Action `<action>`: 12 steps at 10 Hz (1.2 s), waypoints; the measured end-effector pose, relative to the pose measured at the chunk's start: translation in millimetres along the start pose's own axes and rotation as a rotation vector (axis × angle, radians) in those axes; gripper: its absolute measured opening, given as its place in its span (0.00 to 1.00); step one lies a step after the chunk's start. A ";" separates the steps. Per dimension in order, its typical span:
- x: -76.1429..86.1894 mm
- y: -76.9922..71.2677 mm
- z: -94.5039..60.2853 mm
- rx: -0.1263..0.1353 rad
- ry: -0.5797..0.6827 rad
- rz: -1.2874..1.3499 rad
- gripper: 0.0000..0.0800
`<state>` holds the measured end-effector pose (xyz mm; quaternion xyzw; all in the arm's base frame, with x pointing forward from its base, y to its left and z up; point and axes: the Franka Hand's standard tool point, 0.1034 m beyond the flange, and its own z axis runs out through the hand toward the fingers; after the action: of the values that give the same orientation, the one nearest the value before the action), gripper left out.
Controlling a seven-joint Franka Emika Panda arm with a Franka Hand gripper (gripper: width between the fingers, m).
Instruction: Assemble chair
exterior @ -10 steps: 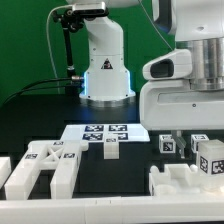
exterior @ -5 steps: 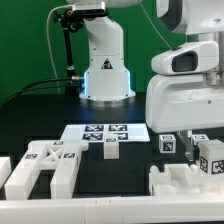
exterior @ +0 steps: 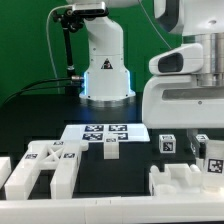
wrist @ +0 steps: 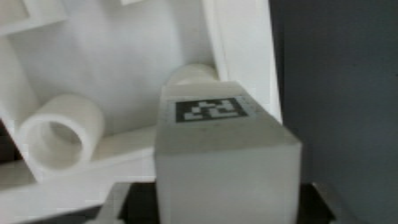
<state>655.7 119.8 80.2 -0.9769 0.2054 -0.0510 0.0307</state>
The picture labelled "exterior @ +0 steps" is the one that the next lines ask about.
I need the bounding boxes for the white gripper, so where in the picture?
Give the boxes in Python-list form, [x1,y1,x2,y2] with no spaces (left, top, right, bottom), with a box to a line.
[142,75,224,158]

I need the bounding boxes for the white chair seat part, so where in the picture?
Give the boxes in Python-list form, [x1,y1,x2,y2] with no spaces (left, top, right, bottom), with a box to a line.
[149,163,202,196]

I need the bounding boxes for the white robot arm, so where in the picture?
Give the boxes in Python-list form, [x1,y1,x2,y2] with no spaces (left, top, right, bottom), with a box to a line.
[67,0,224,141]

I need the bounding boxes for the white tagged cube right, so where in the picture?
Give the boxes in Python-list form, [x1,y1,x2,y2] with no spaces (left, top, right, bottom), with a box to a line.
[196,134,209,143]

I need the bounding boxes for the white tagged cube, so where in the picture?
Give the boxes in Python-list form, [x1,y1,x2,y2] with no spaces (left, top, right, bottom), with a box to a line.
[196,134,209,143]
[159,134,176,154]

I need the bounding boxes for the white tagged cube left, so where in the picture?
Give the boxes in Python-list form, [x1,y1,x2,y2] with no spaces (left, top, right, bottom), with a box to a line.
[159,134,176,154]

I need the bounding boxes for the white front fence bar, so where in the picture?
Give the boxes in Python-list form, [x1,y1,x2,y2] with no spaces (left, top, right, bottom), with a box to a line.
[0,195,224,224]

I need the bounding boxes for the white fence bar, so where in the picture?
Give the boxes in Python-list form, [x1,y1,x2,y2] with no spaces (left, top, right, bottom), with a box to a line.
[0,157,11,189]
[0,195,224,224]

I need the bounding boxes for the white left fence bar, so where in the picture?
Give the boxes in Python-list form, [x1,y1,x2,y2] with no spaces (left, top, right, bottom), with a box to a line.
[0,157,11,189]

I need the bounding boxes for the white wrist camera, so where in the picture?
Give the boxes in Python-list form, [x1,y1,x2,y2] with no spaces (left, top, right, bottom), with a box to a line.
[149,43,203,76]

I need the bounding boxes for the white marker base plate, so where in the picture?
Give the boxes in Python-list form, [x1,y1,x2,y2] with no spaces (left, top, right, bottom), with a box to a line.
[61,123,150,143]

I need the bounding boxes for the white chair back frame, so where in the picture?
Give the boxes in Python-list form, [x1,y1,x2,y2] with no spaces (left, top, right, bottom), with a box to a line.
[5,140,89,200]

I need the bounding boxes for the grey mounted camera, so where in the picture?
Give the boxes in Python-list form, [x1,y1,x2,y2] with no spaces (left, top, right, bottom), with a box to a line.
[72,2,108,18]

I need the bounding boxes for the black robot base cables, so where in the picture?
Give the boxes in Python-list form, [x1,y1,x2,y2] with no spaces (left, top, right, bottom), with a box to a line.
[0,75,85,107]

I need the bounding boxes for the black camera stand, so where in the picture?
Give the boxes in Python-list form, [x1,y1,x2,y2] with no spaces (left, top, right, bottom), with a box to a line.
[53,9,84,96]

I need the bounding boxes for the white camera cable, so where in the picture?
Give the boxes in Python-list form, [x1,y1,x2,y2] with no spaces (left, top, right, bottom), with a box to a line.
[45,4,74,95]

